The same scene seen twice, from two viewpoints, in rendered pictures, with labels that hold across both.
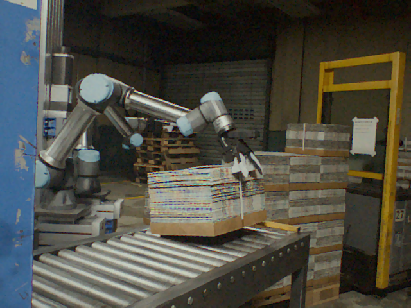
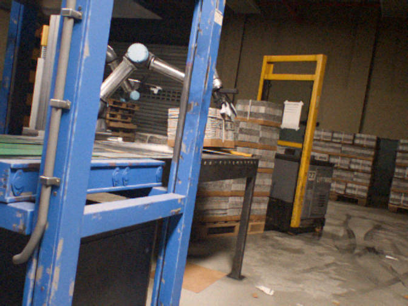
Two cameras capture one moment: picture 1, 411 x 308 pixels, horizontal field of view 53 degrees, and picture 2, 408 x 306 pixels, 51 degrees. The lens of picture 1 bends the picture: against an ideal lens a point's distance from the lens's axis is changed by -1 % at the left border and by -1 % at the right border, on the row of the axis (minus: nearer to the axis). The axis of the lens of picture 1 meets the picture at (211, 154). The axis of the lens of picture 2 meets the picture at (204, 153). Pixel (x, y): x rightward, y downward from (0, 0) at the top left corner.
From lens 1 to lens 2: 1.20 m
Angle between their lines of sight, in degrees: 10
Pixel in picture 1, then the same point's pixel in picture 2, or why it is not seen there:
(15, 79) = (215, 45)
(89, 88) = (134, 51)
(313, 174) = (254, 136)
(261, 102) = not seen: hidden behind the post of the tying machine
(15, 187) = (211, 75)
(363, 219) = (285, 178)
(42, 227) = not seen: hidden behind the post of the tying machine
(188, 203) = not seen: hidden behind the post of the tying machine
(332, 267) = (261, 209)
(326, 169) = (263, 134)
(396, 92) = (317, 83)
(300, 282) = (251, 186)
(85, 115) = (128, 68)
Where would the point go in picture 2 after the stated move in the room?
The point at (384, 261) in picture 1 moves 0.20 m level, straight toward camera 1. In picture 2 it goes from (298, 207) to (297, 210)
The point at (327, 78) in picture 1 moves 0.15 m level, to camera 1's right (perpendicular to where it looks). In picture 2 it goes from (268, 68) to (281, 71)
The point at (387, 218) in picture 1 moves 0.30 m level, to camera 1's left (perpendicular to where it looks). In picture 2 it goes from (303, 175) to (274, 172)
